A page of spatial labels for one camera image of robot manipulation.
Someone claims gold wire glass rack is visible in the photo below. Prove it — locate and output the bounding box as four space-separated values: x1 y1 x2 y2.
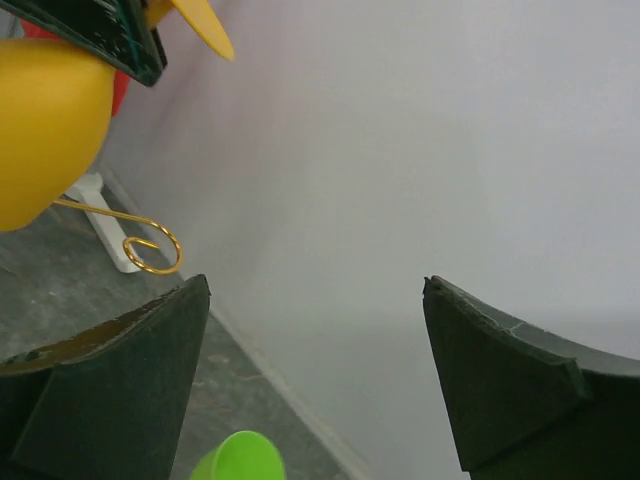
54 199 183 276

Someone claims white clothes stand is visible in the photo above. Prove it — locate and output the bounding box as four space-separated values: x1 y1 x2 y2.
65 173 143 273

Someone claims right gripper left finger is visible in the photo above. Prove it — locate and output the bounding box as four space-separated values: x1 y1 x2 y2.
1 275 210 479

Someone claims red cloth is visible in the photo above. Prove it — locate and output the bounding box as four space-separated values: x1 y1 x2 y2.
20 19 131 117

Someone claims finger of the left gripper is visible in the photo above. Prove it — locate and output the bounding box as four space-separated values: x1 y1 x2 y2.
1 0 167 87

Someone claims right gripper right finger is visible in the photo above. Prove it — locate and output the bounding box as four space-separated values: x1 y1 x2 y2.
423 276 639 479

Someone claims orange wine glass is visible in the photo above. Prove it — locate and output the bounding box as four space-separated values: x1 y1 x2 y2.
0 0 236 234

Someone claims green wine glass right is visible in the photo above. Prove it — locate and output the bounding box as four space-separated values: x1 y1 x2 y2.
190 430 286 480

